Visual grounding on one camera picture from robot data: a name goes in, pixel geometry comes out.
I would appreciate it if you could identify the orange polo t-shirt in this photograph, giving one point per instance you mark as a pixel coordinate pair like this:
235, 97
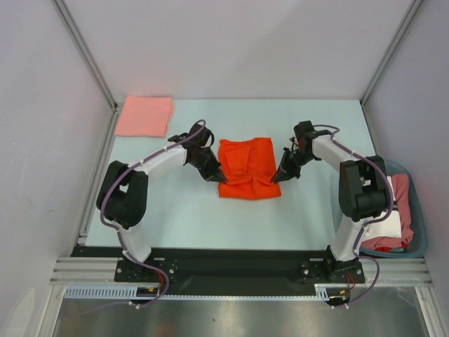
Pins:
249, 167

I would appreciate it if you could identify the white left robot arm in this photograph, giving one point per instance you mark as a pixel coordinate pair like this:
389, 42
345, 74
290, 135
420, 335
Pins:
122, 199

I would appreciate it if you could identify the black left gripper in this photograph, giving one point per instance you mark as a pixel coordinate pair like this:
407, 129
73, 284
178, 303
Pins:
213, 173

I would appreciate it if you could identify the blue slotted cable duct left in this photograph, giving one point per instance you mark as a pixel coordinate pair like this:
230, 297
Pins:
112, 292

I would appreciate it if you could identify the blue slotted cable duct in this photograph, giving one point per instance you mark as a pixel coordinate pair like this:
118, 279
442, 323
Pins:
112, 292
344, 292

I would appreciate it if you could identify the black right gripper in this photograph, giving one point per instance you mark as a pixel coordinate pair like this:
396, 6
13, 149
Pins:
285, 170

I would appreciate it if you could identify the blue slotted cable duct right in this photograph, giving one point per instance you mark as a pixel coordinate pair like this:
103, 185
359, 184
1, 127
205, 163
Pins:
344, 292

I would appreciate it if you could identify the folded pink t-shirt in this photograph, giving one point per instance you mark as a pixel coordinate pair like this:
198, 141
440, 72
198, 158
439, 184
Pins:
145, 117

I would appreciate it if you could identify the aluminium frame post left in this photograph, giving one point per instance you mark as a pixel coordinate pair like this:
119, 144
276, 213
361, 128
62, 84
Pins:
81, 46

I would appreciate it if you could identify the aluminium frame post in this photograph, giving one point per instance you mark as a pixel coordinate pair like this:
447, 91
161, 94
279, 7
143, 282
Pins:
81, 46
393, 47

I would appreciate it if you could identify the aluminium frame post right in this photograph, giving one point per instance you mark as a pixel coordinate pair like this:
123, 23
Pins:
393, 47

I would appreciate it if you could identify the pink garment in bin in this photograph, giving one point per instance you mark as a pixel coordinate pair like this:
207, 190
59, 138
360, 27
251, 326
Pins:
400, 185

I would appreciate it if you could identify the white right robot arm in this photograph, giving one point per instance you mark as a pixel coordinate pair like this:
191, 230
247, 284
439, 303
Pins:
365, 195

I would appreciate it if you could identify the teal plastic laundry bin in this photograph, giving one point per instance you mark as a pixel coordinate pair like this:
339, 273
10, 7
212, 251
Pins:
418, 245

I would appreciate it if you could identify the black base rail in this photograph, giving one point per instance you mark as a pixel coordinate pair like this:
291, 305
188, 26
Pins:
232, 272

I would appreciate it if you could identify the aluminium front rail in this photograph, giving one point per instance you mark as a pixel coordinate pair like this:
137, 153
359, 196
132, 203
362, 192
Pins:
78, 270

